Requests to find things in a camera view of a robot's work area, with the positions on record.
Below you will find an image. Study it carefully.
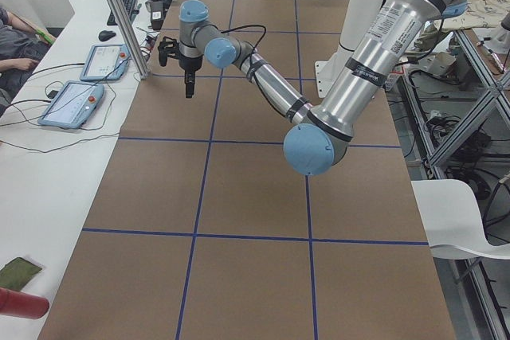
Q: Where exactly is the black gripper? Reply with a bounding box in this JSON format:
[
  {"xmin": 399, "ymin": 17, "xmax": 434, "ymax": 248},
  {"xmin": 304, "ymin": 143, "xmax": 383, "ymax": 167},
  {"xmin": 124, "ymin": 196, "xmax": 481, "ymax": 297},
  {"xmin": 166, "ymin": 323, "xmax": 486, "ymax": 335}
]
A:
[{"xmin": 178, "ymin": 53, "xmax": 203, "ymax": 99}]

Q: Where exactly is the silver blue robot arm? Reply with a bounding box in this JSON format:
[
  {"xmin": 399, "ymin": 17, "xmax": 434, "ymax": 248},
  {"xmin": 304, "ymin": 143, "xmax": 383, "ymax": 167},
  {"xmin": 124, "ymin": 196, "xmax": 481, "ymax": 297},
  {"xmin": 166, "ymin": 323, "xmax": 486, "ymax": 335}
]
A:
[{"xmin": 178, "ymin": 0, "xmax": 467, "ymax": 175}]

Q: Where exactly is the upper teach pendant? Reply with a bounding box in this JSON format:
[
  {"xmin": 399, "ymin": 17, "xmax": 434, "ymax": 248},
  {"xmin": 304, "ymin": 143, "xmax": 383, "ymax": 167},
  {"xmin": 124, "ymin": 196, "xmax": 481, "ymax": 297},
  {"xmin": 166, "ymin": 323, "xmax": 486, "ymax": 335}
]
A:
[{"xmin": 80, "ymin": 44, "xmax": 131, "ymax": 82}]

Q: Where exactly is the teach pendant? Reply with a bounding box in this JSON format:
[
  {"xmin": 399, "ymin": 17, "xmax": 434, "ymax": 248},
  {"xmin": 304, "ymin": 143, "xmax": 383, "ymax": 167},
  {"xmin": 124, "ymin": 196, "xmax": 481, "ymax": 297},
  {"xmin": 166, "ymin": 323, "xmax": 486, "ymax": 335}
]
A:
[
  {"xmin": 80, "ymin": 44, "xmax": 131, "ymax": 82},
  {"xmin": 37, "ymin": 81, "xmax": 104, "ymax": 129}
]

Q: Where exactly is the black computer mouse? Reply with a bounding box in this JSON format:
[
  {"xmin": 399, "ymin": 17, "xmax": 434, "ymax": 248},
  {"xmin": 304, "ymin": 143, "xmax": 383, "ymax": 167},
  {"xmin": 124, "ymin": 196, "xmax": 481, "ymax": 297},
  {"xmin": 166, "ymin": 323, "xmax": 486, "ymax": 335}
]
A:
[{"xmin": 98, "ymin": 30, "xmax": 116, "ymax": 42}]

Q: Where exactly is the black keyboard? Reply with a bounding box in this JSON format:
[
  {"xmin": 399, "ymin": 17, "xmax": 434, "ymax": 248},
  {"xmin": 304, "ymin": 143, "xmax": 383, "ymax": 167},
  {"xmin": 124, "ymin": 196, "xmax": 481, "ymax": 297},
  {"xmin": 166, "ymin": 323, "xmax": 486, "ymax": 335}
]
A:
[{"xmin": 121, "ymin": 0, "xmax": 139, "ymax": 23}]

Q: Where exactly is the lower teach pendant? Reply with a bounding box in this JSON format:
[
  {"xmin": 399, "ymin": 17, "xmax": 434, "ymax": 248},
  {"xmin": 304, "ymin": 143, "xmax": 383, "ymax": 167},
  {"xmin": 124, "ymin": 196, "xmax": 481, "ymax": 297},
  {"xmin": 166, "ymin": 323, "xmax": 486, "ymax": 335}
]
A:
[{"xmin": 37, "ymin": 81, "xmax": 104, "ymax": 129}]

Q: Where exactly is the seated person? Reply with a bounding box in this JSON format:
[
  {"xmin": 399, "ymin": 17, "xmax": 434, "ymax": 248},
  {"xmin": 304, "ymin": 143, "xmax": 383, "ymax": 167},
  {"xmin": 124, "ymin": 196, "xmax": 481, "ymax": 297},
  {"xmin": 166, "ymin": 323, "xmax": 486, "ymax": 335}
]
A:
[{"xmin": 1, "ymin": 6, "xmax": 50, "ymax": 114}]

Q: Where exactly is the green bean bag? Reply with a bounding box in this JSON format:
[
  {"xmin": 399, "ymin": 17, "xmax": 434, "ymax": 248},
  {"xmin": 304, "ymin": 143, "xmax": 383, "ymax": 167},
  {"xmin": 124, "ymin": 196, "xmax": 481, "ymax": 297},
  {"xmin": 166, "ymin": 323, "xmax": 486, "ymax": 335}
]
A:
[{"xmin": 1, "ymin": 257, "xmax": 42, "ymax": 291}]

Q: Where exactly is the red bottle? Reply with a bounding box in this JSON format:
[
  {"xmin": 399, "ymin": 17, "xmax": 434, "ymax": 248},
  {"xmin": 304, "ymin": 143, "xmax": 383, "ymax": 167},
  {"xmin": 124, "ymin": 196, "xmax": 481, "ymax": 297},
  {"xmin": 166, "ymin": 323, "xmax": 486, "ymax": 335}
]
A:
[{"xmin": 1, "ymin": 287, "xmax": 49, "ymax": 319}]

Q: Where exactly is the white chair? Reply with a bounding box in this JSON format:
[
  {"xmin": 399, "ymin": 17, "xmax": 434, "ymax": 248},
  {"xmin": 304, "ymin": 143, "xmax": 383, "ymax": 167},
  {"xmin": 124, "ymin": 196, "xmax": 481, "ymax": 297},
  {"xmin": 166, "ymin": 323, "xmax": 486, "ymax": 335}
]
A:
[{"xmin": 411, "ymin": 179, "xmax": 509, "ymax": 260}]

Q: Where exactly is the green patterned cloth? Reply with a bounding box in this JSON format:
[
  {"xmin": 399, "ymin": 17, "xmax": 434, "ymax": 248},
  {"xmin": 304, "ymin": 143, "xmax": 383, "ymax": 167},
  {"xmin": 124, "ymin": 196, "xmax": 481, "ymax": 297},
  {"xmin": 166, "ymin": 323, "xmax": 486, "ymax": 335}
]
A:
[{"xmin": 442, "ymin": 0, "xmax": 509, "ymax": 31}]

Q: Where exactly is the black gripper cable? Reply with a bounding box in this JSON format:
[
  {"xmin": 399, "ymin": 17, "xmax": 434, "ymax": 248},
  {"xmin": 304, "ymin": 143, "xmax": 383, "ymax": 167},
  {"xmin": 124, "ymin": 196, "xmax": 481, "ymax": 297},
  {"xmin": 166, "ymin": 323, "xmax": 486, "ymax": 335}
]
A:
[{"xmin": 218, "ymin": 24, "xmax": 268, "ymax": 86}]

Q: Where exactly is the aluminium frame post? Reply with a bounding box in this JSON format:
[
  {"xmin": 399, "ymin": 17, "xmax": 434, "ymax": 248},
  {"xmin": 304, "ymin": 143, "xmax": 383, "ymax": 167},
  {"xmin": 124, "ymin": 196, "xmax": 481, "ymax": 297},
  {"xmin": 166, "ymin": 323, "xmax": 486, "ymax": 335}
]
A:
[{"xmin": 107, "ymin": 0, "xmax": 149, "ymax": 80}]

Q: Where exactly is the white pedestal column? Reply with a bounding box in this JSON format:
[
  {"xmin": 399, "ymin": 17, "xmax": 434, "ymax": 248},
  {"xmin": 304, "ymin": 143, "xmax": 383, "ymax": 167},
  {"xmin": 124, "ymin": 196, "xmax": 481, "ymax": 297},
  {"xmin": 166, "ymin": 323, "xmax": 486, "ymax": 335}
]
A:
[{"xmin": 315, "ymin": 0, "xmax": 383, "ymax": 98}]

